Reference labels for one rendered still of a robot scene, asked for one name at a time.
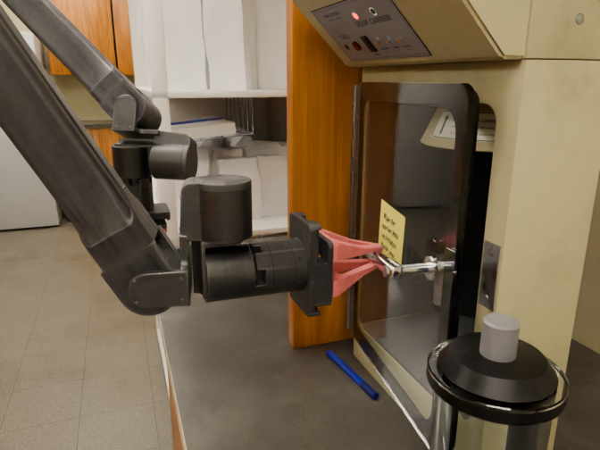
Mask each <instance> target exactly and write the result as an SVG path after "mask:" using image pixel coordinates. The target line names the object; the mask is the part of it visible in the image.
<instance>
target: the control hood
mask: <svg viewBox="0 0 600 450"><path fill-rule="evenodd" d="M292 1H293V3H294V4H295V5H296V6H297V8H298V9H299V10H300V11H301V12H302V14H303V15H304V16H305V17H306V19H307V20H308V21H309V22H310V23H311V24H312V25H313V26H314V27H315V29H316V30H317V31H318V32H319V33H320V35H321V36H322V37H323V38H324V40H325V41H326V42H327V43H328V44H329V46H330V47H331V48H332V49H333V50H334V52H335V53H336V54H337V55H338V57H339V58H340V59H341V60H342V61H343V63H344V64H345V65H348V66H349V67H377V66H395V65H413V64H431V63H466V62H484V61H502V60H520V59H521V57H522V56H524V52H525V44H526V36H527V28H528V21H529V7H530V0H392V1H393V2H394V4H395V5H396V7H397V8H398V9H399V11H400V12H401V14H402V15H403V16H404V17H405V18H406V20H407V21H408V23H409V24H410V25H411V27H412V28H413V30H414V31H415V32H416V34H417V35H418V37H419V38H420V39H421V41H422V42H423V44H424V45H425V46H426V47H427V48H428V50H429V51H430V53H431V54H432V55H430V56H418V57H405V58H394V59H382V60H369V61H358V62H351V60H350V59H349V58H348V57H347V56H346V54H345V53H344V52H343V51H342V49H341V48H340V47H339V46H338V44H337V43H336V42H335V41H334V39H333V38H332V37H331V36H330V35H329V33H328V32H327V31H326V30H325V29H324V28H323V27H322V26H321V24H320V23H319V22H318V21H317V19H316V18H315V17H314V16H313V14H312V13H311V11H314V10H317V9H320V8H322V7H325V6H328V5H331V4H335V3H337V2H340V1H343V0H292Z"/></svg>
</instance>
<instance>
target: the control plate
mask: <svg viewBox="0 0 600 450"><path fill-rule="evenodd" d="M370 7H372V8H374V9H375V10H376V12H377V15H374V14H372V13H371V12H370V9H369V8H370ZM352 12H355V13H357V15H358V16H359V20H357V19H356V18H355V17H354V16H353V15H352ZM311 13H312V15H313V16H314V17H315V18H316V19H317V21H318V22H319V23H320V24H321V26H322V27H323V28H324V29H325V30H326V31H327V32H328V33H329V35H330V36H331V37H332V38H333V39H334V41H335V42H336V43H337V44H338V46H339V47H340V48H341V49H342V51H343V52H344V53H345V54H346V56H347V57H348V58H349V59H350V60H351V62H358V61H369V60H382V59H394V58H405V57H418V56H430V55H432V54H431V53H430V51H429V50H428V48H427V47H426V46H425V45H424V44H423V42H422V41H421V39H420V38H419V37H418V35H417V34H416V32H415V31H414V30H413V28H412V27H411V25H410V24H409V23H408V21H407V20H406V18H405V17H404V16H403V15H402V14H401V12H400V11H399V9H398V8H397V7H396V5H395V4H394V2H393V1H392V0H343V1H340V2H337V3H335V4H331V5H328V6H325V7H322V8H320V9H317V10H314V11H311ZM398 34H399V35H401V36H402V37H403V38H404V42H403V41H400V43H399V42H397V39H398V37H397V36H398ZM362 36H366V37H367V38H368V39H369V40H370V41H371V42H372V44H373V45H374V46H375V47H376V49H377V50H378V52H371V50H370V49H369V48H368V47H367V46H366V45H365V44H364V43H363V41H362V40H361V39H360V37H362ZM387 37H390V38H391V39H392V40H393V43H390V42H389V44H387V43H386V40H387ZM376 38H379V39H380V40H381V41H382V45H381V44H378V45H376V44H375V43H376V42H377V41H376ZM354 41H355V42H357V43H358V44H359V45H360V46H361V48H362V49H361V51H357V50H355V49H354V48H353V46H352V43H353V42H354ZM344 44H346V45H348V46H349V47H350V50H347V49H346V48H345V46H344Z"/></svg>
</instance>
